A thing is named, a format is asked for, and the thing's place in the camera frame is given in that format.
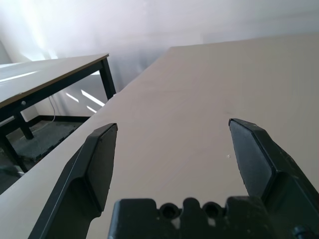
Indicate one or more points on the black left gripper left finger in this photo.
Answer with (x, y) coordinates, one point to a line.
(94, 161)

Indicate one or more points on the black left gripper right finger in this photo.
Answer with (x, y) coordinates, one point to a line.
(259, 159)

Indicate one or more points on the beige side table black frame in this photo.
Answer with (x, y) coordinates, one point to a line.
(49, 72)

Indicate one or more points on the dark grey foam floor mat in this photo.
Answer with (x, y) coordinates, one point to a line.
(42, 139)

